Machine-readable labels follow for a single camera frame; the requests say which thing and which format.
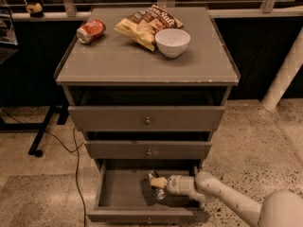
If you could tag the grey top drawer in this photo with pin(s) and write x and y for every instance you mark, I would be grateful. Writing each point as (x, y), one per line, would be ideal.
(147, 118)

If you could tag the metal window railing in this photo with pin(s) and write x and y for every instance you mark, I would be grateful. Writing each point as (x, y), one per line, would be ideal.
(69, 3)

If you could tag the grey open bottom drawer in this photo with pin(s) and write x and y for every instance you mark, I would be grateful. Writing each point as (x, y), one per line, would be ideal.
(125, 195)

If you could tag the yellow brown chip bag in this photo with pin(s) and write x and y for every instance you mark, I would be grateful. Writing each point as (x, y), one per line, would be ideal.
(142, 26)

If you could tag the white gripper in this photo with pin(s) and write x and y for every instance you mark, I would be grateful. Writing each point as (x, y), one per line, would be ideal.
(173, 184)

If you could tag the small tan object on ledge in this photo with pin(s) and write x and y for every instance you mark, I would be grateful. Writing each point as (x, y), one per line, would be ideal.
(35, 10)

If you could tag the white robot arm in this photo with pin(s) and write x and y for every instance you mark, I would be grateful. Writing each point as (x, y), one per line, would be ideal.
(281, 208)

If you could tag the black desk leg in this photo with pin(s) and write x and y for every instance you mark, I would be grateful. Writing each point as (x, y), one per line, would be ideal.
(39, 128)

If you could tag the grey middle drawer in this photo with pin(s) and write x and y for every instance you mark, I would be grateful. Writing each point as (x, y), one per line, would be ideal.
(98, 149)

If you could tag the red soda can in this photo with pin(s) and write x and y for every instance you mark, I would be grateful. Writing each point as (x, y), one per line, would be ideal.
(90, 31)

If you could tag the silver redbull can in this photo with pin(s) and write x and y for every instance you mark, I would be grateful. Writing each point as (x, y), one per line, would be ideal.
(159, 193)

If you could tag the grey drawer cabinet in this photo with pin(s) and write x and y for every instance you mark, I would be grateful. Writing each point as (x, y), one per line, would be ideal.
(116, 60)

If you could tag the white bowl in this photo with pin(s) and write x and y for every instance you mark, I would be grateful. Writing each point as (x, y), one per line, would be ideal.
(172, 42)

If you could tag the laptop on left desk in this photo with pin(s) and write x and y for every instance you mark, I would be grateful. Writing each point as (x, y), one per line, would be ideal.
(8, 39)

